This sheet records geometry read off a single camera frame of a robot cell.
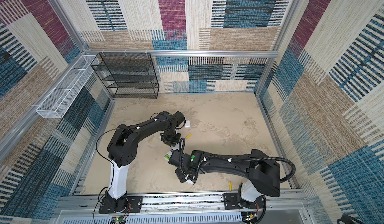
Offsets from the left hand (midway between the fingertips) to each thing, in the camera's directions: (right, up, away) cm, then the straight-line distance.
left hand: (174, 144), depth 92 cm
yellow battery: (+30, -18, -14) cm, 38 cm away
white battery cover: (+9, -17, -12) cm, 23 cm away
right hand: (+7, -13, -14) cm, 21 cm away
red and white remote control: (-4, -6, -4) cm, 8 cm away
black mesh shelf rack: (-37, +46, +19) cm, 61 cm away
